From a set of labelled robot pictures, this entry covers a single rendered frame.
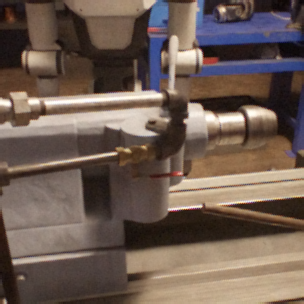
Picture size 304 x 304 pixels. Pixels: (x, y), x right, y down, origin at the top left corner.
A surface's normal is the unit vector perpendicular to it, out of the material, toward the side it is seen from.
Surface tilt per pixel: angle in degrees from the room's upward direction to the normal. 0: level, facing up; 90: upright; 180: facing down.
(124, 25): 90
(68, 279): 90
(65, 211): 66
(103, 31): 90
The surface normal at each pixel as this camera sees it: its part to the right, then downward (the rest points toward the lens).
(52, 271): 0.18, 0.46
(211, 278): 0.13, -0.25
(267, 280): 0.00, -0.88
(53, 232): 0.15, -0.02
